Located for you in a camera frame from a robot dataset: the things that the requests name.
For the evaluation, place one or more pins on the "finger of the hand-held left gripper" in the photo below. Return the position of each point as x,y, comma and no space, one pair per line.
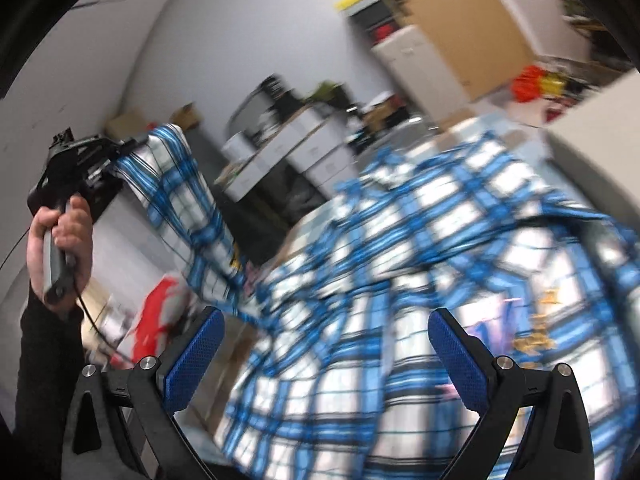
125,149

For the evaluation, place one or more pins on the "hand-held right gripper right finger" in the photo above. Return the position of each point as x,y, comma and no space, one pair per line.
457,365

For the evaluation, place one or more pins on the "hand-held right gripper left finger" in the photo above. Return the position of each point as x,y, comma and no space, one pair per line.
195,360

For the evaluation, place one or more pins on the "blue plaid shirt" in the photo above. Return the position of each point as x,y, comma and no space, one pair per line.
350,310

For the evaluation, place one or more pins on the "person's left forearm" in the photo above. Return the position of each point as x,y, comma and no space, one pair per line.
45,360

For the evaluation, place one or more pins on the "person's left hand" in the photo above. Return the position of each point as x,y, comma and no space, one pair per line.
77,232

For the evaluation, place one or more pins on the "red and white bag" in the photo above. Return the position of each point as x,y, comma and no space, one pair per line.
155,315

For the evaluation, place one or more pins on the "white dresser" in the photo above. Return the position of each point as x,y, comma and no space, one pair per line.
320,145

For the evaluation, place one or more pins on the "orange red bag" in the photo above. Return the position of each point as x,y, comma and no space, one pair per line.
530,82

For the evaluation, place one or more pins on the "white drawer cabinet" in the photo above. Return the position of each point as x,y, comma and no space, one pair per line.
415,60

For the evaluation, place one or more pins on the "wooden wardrobe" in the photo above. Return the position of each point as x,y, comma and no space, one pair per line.
480,20

